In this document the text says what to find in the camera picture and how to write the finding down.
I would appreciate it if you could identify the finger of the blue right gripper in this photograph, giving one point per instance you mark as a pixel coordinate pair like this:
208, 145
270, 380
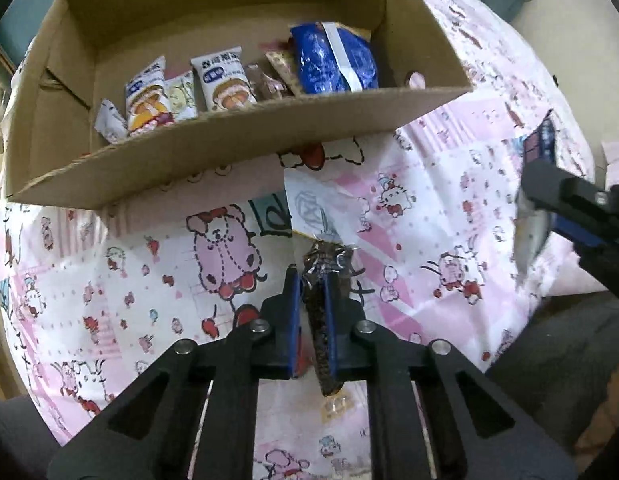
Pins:
582, 230

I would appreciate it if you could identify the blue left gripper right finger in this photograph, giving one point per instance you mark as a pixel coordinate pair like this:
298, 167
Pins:
332, 297

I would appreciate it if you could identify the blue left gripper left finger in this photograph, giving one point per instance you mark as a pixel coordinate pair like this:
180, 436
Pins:
293, 299

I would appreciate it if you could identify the dark clear-wrapped snack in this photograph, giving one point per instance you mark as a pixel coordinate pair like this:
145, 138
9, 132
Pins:
327, 257

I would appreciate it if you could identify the brown clear-wrapped snack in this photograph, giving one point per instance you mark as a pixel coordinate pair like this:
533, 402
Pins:
265, 87

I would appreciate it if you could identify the grey purple snack packet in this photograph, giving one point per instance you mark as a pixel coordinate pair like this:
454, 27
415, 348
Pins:
110, 124

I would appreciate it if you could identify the right hand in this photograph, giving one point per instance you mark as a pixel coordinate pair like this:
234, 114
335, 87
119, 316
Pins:
602, 426

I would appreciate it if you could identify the blue white snack packet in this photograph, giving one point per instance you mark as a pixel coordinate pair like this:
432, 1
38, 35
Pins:
534, 194

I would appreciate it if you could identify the pink cartoon bed sheet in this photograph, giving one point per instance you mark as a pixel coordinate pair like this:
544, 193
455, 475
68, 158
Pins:
272, 239

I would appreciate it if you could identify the white cartoon boy snack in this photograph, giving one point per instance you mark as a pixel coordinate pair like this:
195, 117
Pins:
223, 80

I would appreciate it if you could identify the pink cartoon snack packet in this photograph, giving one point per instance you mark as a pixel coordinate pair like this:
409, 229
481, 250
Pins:
181, 95

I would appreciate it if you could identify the wafer biscuit packet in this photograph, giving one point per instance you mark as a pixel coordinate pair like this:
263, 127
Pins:
283, 62

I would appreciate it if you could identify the blue snack bag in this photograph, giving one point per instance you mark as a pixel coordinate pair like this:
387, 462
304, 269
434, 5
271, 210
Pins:
334, 58

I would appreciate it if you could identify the brown cardboard box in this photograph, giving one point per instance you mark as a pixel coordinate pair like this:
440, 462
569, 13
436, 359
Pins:
117, 96

